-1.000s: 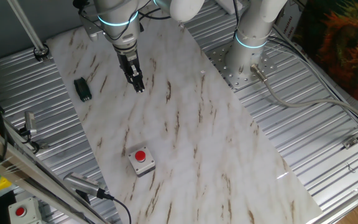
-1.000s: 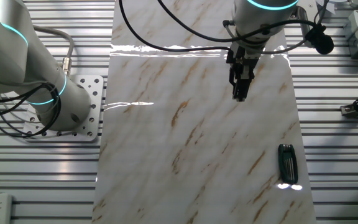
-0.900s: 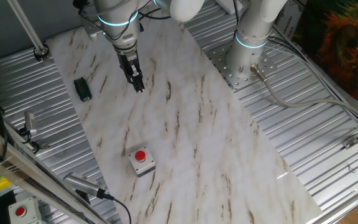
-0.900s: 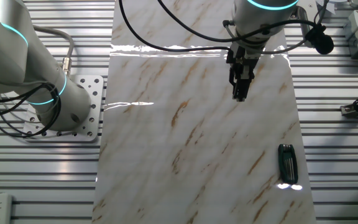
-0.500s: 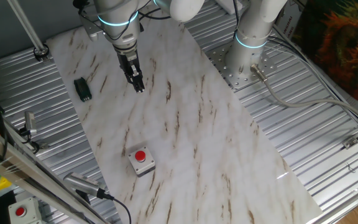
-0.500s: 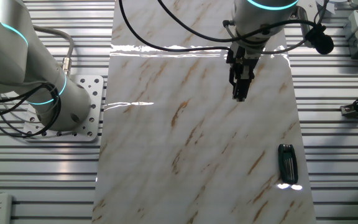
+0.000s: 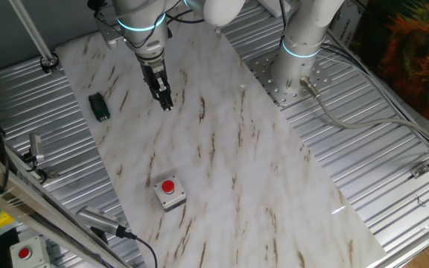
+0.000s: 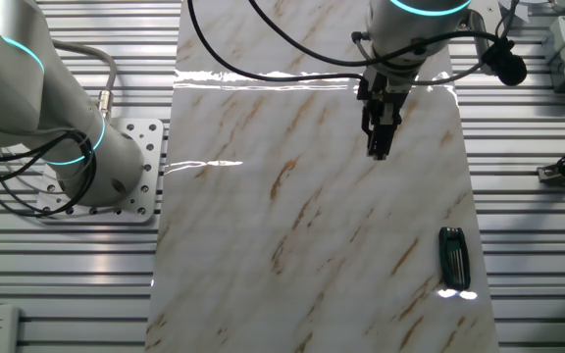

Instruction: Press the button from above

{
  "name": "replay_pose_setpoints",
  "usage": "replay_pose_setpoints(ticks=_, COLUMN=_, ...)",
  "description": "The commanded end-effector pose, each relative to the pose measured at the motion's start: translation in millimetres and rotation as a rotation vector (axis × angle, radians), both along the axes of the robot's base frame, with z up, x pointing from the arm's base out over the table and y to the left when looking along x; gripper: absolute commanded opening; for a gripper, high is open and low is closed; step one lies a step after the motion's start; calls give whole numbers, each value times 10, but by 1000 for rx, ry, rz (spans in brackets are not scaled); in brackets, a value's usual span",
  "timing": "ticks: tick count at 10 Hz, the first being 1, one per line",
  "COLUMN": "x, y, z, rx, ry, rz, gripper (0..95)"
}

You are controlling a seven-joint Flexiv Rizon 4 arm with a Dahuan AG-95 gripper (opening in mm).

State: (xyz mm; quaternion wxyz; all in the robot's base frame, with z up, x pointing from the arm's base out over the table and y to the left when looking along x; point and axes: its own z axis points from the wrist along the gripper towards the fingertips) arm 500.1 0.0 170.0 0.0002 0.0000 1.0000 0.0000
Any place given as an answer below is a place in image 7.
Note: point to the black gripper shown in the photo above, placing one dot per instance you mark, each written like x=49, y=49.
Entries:
x=154, y=72

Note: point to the grey box with red button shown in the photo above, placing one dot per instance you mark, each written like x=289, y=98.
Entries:
x=24, y=254
x=168, y=187

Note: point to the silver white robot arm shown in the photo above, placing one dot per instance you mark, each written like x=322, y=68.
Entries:
x=300, y=63

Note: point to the dark green hex key set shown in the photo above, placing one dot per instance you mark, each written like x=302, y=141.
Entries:
x=99, y=108

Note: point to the white marble pattern mat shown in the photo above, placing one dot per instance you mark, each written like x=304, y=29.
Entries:
x=237, y=167

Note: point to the white flat box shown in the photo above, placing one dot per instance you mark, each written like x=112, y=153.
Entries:
x=274, y=7

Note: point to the metal pole with black foot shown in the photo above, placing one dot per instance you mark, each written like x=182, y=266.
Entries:
x=33, y=31

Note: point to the white carton with red print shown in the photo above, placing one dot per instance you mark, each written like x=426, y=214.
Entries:
x=345, y=18

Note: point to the orange green patterned fabric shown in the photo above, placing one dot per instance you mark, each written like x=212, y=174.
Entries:
x=415, y=56

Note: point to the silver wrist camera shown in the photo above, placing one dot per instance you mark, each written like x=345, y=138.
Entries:
x=108, y=37

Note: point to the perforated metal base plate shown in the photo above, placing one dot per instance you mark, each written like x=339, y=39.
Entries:
x=274, y=89

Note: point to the silver ribbed depth camera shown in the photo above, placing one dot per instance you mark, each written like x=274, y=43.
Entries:
x=35, y=146
x=97, y=220

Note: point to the aluminium frame beam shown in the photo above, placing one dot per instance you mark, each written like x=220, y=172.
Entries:
x=13, y=190

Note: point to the small metal corner bracket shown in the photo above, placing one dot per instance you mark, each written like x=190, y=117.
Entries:
x=419, y=170

